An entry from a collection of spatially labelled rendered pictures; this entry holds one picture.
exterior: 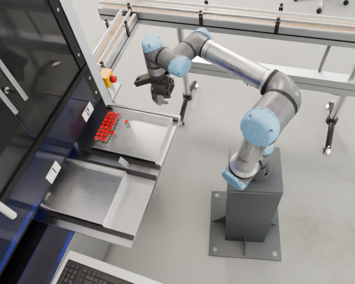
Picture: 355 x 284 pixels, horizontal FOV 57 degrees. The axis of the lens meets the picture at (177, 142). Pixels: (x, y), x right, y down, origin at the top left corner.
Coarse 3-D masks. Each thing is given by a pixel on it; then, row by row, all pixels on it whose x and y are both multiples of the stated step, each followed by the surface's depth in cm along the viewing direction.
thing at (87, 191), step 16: (64, 176) 154; (80, 176) 153; (96, 176) 152; (112, 176) 152; (64, 192) 150; (80, 192) 149; (96, 192) 148; (112, 192) 147; (48, 208) 142; (64, 208) 145; (80, 208) 144; (96, 208) 143; (112, 208) 142; (96, 224) 138
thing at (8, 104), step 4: (0, 88) 97; (0, 92) 96; (0, 96) 97; (4, 96) 98; (4, 100) 99; (8, 100) 100; (0, 104) 103; (4, 104) 103; (8, 104) 101; (12, 104) 102; (8, 108) 102; (12, 108) 102; (12, 112) 103; (16, 112) 104
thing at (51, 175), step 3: (54, 162) 139; (54, 165) 139; (57, 165) 142; (51, 168) 138; (54, 168) 140; (57, 168) 142; (51, 171) 138; (54, 171) 140; (57, 171) 142; (48, 174) 137; (51, 174) 139; (54, 174) 140; (48, 177) 137; (51, 177) 139; (54, 177) 141; (48, 180) 138; (51, 180) 139; (51, 183) 140
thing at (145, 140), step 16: (112, 112) 173; (128, 112) 170; (128, 128) 166; (144, 128) 165; (160, 128) 164; (96, 144) 163; (112, 144) 162; (128, 144) 161; (144, 144) 160; (160, 144) 159; (144, 160) 152
